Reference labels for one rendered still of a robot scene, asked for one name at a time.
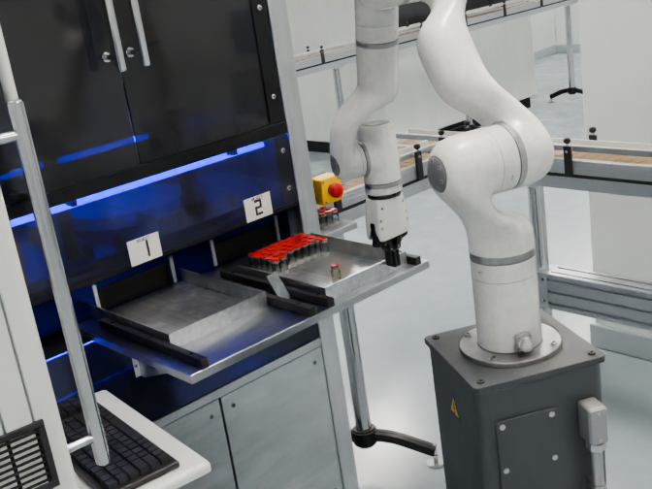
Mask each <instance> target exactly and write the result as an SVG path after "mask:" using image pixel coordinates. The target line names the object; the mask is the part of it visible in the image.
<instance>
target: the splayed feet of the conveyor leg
mask: <svg viewBox="0 0 652 489"><path fill-rule="evenodd" d="M371 425H372V428H371V429H370V430H368V431H365V432H360V431H357V430H356V426H354V427H353V428H352V429H350V432H351V438H352V441H353V443H354V444H355V445H356V446H358V447H361V448H368V447H371V446H373V445H375V444H376V443H377V442H378V441H381V442H388V443H393V444H397V445H400V446H403V447H406V448H408V449H411V450H414V451H417V452H420V453H423V454H426V455H429V456H432V457H433V458H431V459H429V460H428V461H427V466H428V468H430V469H433V470H438V469H441V468H443V460H442V458H441V457H440V456H439V454H438V453H437V445H436V444H435V443H431V442H428V441H425V440H421V439H418V438H415V437H413V436H410V435H407V434H404V433H400V432H396V431H391V430H385V429H377V428H376V426H375V425H374V424H372V423H371Z"/></svg>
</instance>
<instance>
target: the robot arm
mask: <svg viewBox="0 0 652 489"><path fill-rule="evenodd" d="M419 1H422V2H425V3H426V4H428V5H429V7H430V9H431V13H430V14H429V16H428V17H427V19H426V20H425V22H424V24H423V25H422V27H421V29H420V31H419V34H418V36H417V42H416V46H417V51H418V55H419V58H420V60H421V63H422V65H423V67H424V70H425V72H426V74H427V76H428V78H429V80H430V82H431V84H432V86H433V88H434V89H435V91H436V92H437V94H438V95H439V96H440V98H441V99H442V100H443V101H444V102H445V103H446V104H448V105H449V106H450V107H452V108H453V109H455V110H457V111H459V112H461V113H463V114H466V115H468V116H470V117H471V118H473V119H474V120H476V121H477V122H478V123H479V124H480V125H481V126H482V128H478V129H474V130H471V131H467V132H463V133H459V134H456V135H453V136H450V137H448V138H445V139H443V140H442V141H440V142H439V143H438V144H436V145H435V147H434V148H433V149H432V151H431V153H430V156H429V160H428V166H427V174H428V180H429V183H430V185H431V187H432V188H433V190H434V191H435V193H436V194H437V195H438V196H439V197H440V198H441V199H442V200H443V201H444V202H445V203H446V204H447V205H448V206H449V207H450V208H451V209H453V210H454V212H455V213H456V214H457V215H458V216H459V218H460V219H461V221H462V223H463V224H464V227H465V230H466V233H467V238H468V246H469V255H470V264H471V274H472V284H473V302H474V312H475V322H476V328H474V329H472V330H470V331H469V332H468V333H466V334H465V336H464V337H463V338H462V339H461V340H460V351H461V354H462V355H463V356H464V357H465V358H466V359H468V360H469V361H471V362H473V363H475V364H478V365H481V366H485V367H492V368H519V367H526V366H531V365H534V364H537V363H540V362H543V361H545V360H547V359H549V358H551V357H553V356H554V355H555V354H556V353H558V351H559V350H560V349H561V346H562V339H561V335H560V334H559V332H558V331H556V330H555V329H554V328H552V327H550V326H548V325H545V324H542V323H541V320H540V307H539V294H538V270H537V258H536V245H535V235H534V229H533V226H532V223H531V221H530V220H529V218H528V217H527V216H525V215H524V214H522V213H519V212H514V211H508V210H502V209H497V208H495V207H494V205H493V203H492V196H493V195H494V194H498V193H501V192H505V191H508V190H511V189H515V188H519V187H522V186H526V185H529V184H532V183H534V182H537V181H538V180H540V179H542V178H544V177H545V175H546V174H547V173H548V172H549V171H550V169H551V167H552V164H553V161H554V146H553V143H552V140H551V138H550V135H549V134H548V132H547V130H546V129H545V127H544V126H543V125H542V123H541V122H540V121H539V120H538V119H537V118H536V117H535V116H534V115H533V114H532V113H531V112H530V111H529V110H528V109H527V108H526V107H524V106H523V105H522V104H521V103H520V102H519V101H517V100H516V99H515V98H514V97H513V96H511V95H510V94H509V93H508V92H507V91H505V90H504V89H503V88H502V87H501V86H500V85H499V84H498V83H497V82H496V81H495V80H494V79H493V78H492V77H491V76H490V74H489V73H488V71H487V70H486V68H485V67H484V65H483V63H482V61H481V59H480V56H479V54H478V52H477V50H476V47H475V45H474V43H473V39H472V37H471V35H470V32H469V30H468V27H467V24H466V19H465V8H466V3H467V0H354V11H355V42H356V64H357V86H356V88H355V90H354V91H353V93H352V94H351V95H350V96H349V97H348V98H347V99H346V100H345V102H344V103H343V104H342V106H341V107H340V108H339V110H338V111H337V113H336V115H335V117H334V120H333V122H332V125H331V130H330V162H331V169H332V171H333V173H334V175H335V176H336V177H337V178H338V179H343V180H347V179H356V178H360V177H363V178H364V184H365V191H366V194H367V195H368V198H367V199H366V205H365V220H366V232H367V237H368V239H369V240H373V247H381V248H382V250H384V251H385V259H386V265H387V266H391V267H398V266H400V265H401V259H400V251H399V248H400V247H401V241H402V238H403V237H404V236H405V235H407V234H408V227H409V224H408V210H407V205H406V201H405V198H404V195H403V192H402V191H401V190H402V189H403V186H402V178H401V170H400V162H399V154H398V147H397V139H396V131H395V123H394V122H393V121H391V120H375V121H369V122H365V123H363V122H364V121H365V120H366V119H367V118H368V117H369V116H370V115H371V114H373V113H374V112H376V111H377V110H379V109H381V108H382V107H384V106H386V105H387V104H389V103H391V102H392V101H393V100H394V99H395V98H396V96H397V94H398V87H399V5H404V4H409V3H414V2H419ZM362 123H363V124H362ZM356 134H357V135H358V141H357V142H356V143H354V141H355V137H356ZM386 242H387V243H386Z"/></svg>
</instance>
